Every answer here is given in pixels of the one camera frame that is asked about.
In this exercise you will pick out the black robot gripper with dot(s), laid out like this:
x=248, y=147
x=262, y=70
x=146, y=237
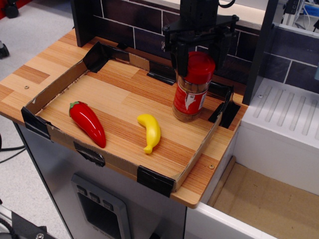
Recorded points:
x=197, y=15

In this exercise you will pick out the white toy sink drainboard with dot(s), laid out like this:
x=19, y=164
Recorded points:
x=279, y=135

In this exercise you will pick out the cardboard fence with black tape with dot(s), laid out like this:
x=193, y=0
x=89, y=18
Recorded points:
x=119, y=86

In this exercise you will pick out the dark grey shelf post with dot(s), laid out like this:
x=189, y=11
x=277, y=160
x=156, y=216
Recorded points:
x=252, y=82

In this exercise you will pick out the black office chair caster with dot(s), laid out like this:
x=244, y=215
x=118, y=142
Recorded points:
x=3, y=51

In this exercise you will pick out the dark grey left post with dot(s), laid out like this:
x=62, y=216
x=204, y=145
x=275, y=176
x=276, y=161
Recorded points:
x=81, y=13

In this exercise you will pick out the red toy chili pepper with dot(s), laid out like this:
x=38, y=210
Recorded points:
x=87, y=120

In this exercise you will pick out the yellow toy banana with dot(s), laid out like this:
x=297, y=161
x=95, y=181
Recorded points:
x=153, y=132

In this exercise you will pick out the red-lidded spice bottle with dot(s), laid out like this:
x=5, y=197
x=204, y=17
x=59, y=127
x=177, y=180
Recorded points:
x=192, y=89

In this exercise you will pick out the grey toy dishwasher panel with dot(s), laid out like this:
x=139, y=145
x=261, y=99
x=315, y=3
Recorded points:
x=106, y=213

